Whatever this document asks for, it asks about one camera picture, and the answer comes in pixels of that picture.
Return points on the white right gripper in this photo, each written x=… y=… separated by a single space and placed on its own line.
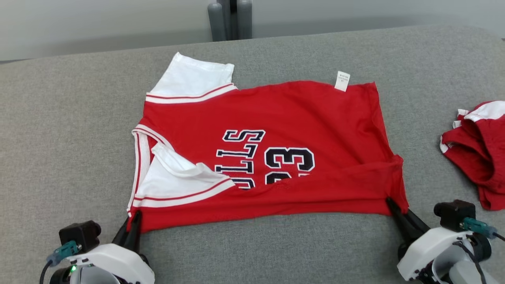
x=424 y=252

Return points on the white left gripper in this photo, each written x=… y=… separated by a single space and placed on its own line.
x=118 y=262

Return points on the red shorts with white stripe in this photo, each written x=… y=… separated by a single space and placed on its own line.
x=485 y=157

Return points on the red basketball jersey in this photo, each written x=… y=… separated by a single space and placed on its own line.
x=315 y=118

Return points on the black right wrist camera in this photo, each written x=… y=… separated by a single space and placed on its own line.
x=453 y=215

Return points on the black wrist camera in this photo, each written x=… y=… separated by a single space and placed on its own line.
x=453 y=215
x=79 y=236

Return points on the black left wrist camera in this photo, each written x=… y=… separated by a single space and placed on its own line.
x=79 y=236

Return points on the grey cylinder post foot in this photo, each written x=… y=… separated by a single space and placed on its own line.
x=216 y=23
x=244 y=19

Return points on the grey metal post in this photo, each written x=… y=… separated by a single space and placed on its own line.
x=231 y=15

